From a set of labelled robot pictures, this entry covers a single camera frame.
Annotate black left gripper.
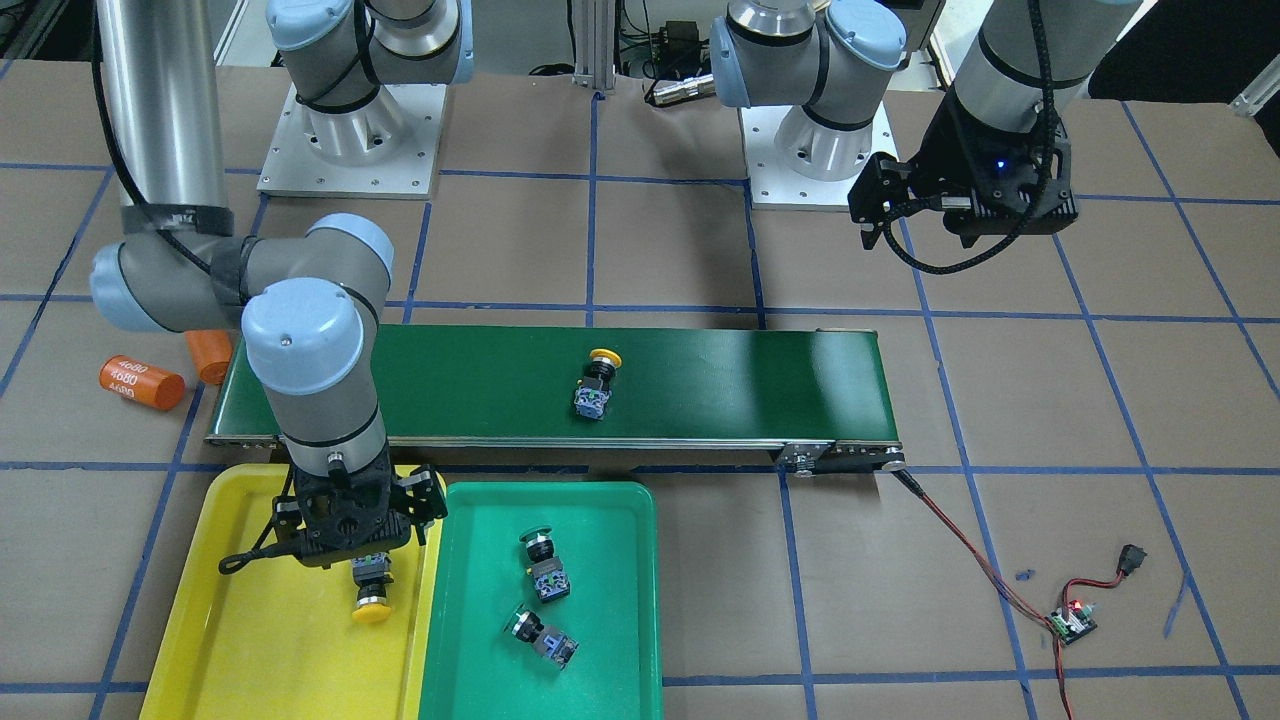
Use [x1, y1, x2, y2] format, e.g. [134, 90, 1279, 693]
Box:
[847, 95, 1079, 250]

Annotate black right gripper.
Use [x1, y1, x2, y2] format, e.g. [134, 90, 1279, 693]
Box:
[271, 455, 448, 568]

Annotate yellow button sideways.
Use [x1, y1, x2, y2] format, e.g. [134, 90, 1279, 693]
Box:
[349, 552, 394, 624]

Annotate plain orange cylinder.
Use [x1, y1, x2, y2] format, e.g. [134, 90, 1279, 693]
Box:
[184, 329, 234, 386]

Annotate green push button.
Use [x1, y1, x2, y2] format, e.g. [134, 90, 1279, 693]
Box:
[520, 525, 571, 603]
[503, 603, 580, 671]

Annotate yellow mushroom push button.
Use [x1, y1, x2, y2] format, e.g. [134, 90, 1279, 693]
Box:
[572, 348, 623, 420]

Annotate orange cylinder labelled 4680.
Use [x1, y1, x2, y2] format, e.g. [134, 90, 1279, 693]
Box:
[99, 355, 187, 411]

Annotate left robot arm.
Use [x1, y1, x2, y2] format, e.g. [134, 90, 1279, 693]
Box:
[709, 1, 1140, 249]

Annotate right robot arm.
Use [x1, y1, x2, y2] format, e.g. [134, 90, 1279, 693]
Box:
[90, 1, 447, 575]

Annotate yellow plastic tray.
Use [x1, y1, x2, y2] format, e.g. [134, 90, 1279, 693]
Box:
[141, 464, 443, 719]

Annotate green conveyor belt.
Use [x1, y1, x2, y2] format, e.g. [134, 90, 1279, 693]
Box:
[205, 322, 908, 475]

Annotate silver metal connector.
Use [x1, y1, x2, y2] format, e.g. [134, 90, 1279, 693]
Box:
[643, 73, 716, 108]

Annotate green plastic tray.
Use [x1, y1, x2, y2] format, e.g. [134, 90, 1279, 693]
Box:
[419, 480, 663, 719]

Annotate motor controller circuit board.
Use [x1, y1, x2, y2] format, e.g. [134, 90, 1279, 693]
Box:
[1046, 600, 1098, 646]

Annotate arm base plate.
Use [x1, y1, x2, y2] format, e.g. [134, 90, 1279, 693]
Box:
[257, 85, 449, 201]
[739, 105, 899, 213]

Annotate aluminium frame post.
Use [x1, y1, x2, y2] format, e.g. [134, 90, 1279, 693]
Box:
[570, 0, 618, 95]

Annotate red black conveyor cable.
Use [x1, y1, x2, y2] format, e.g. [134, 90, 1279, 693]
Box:
[892, 468, 1075, 720]

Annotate black rocker switch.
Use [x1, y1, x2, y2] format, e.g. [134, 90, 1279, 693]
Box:
[1116, 543, 1147, 577]

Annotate red black switch cable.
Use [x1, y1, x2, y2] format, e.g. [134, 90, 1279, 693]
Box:
[1060, 565, 1129, 611]

